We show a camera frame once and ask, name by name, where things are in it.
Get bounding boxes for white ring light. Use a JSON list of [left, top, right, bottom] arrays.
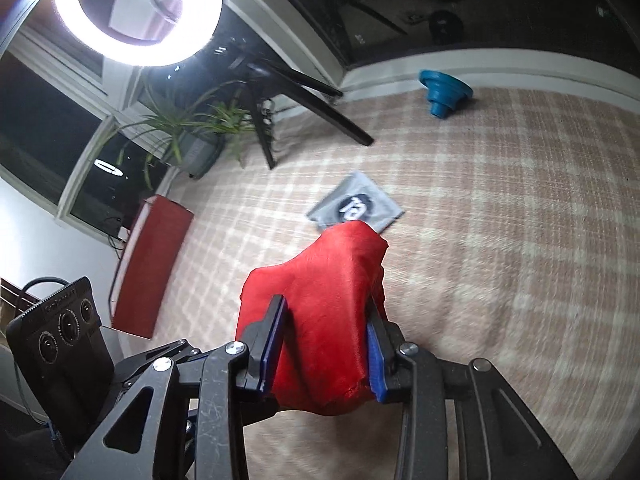
[[52, 0, 224, 67]]

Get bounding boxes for grey printed packet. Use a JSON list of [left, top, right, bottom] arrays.
[[306, 171, 405, 235]]

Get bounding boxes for blue plastic funnel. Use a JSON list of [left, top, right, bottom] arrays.
[[419, 69, 474, 120]]

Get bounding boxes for red pillow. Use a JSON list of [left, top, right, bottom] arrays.
[[235, 221, 390, 417]]

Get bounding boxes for red box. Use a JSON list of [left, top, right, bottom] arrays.
[[107, 194, 195, 339]]

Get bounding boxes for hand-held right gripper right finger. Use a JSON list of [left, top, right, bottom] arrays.
[[365, 304, 581, 480]]

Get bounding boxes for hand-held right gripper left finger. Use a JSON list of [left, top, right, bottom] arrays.
[[60, 295, 287, 480]]

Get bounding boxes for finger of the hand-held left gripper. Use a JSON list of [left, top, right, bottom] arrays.
[[114, 338, 202, 392]]

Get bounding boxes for green potted plant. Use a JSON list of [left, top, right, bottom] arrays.
[[92, 80, 258, 191]]

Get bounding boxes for black tripod stand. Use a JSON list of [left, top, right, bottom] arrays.
[[215, 35, 375, 171]]

